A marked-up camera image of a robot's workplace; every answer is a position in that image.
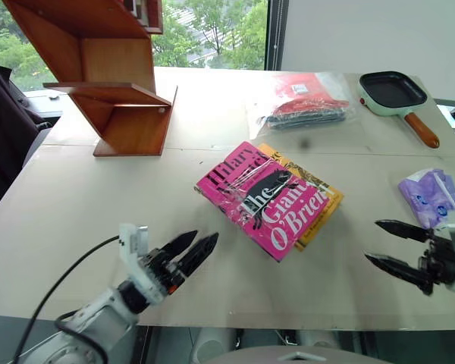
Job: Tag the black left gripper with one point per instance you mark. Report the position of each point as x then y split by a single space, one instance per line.
166 271

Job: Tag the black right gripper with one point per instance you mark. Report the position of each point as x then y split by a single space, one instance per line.
440 261

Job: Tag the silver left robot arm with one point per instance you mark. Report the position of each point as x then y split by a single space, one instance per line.
102 326

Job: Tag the yellow paperback book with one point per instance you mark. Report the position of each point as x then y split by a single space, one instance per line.
326 204

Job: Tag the pink Giant O'Brien book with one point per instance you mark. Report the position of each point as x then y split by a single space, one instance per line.
280 212

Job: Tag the wooden zigzag bookshelf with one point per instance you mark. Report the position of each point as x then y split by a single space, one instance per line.
125 129

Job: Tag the book standing in bookshelf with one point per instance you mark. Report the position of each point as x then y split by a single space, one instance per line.
135 9

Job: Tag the purple tissue pack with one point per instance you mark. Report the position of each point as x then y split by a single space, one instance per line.
428 193

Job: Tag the white rounded robot leg part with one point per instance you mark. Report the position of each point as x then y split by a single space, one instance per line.
214 343
318 337

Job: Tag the silver robot torso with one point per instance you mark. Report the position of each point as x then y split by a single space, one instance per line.
299 356

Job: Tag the green square electric frying pan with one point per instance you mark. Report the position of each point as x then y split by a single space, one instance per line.
392 93

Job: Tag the dark folded cloth bundle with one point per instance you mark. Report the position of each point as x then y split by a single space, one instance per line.
307 115

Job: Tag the clear plastic bag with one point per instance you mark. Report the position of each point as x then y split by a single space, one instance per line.
341 83

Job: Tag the red packet with label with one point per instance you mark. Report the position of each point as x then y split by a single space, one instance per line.
318 89

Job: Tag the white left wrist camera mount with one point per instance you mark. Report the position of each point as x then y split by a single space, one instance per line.
144 277

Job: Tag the dark window frame post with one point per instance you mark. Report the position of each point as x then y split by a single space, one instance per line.
277 34

